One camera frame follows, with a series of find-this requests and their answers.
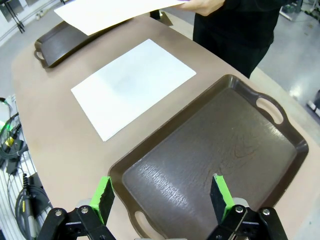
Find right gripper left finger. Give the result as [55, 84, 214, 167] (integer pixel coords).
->
[37, 176, 116, 240]

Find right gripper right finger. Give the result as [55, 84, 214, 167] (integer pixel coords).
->
[207, 173, 288, 240]

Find white A4 paper sheet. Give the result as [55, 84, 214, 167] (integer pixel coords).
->
[53, 0, 191, 36]

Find person's left hand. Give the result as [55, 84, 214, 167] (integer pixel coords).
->
[172, 0, 226, 17]

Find brown plastic tray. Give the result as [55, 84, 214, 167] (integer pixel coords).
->
[107, 74, 310, 240]
[33, 21, 101, 69]

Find black power adapter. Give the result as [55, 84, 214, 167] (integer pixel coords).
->
[5, 159, 19, 175]

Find person in black sweater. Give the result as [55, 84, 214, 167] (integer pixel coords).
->
[192, 0, 281, 80]

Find black plug with cable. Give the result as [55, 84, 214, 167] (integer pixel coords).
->
[14, 172, 53, 237]

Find black cable bundle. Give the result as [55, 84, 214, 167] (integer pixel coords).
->
[0, 112, 30, 166]

